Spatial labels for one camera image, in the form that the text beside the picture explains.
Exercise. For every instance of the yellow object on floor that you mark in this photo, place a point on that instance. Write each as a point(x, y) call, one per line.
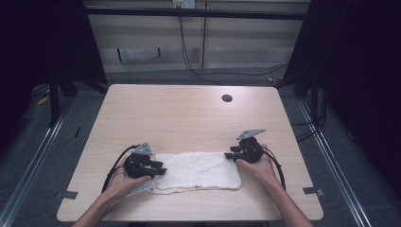
point(43, 100)

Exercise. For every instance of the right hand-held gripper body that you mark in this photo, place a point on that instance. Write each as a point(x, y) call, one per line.
point(249, 149)

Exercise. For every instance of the black metal stand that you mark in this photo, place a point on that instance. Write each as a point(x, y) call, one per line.
point(54, 97)

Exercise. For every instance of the metal floor rail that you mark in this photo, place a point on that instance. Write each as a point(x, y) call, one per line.
point(34, 157)
point(334, 164)

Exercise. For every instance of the grey tape piece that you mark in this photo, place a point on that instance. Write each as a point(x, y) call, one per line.
point(313, 191)
point(66, 195)

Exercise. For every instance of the person's right hand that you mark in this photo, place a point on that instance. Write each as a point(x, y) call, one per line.
point(261, 171)

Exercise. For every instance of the person's left hand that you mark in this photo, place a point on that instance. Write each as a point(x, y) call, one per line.
point(124, 186)

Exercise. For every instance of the white wall socket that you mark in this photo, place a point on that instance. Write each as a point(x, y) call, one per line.
point(184, 3)

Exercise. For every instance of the dark curtain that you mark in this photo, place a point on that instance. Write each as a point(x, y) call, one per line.
point(41, 44)
point(356, 63)

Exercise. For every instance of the white towel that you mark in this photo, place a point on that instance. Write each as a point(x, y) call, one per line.
point(198, 171)

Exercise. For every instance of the black horizontal metal bar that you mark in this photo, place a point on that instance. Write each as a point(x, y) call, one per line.
point(195, 13)

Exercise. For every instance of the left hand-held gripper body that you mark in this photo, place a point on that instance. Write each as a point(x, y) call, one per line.
point(137, 165)

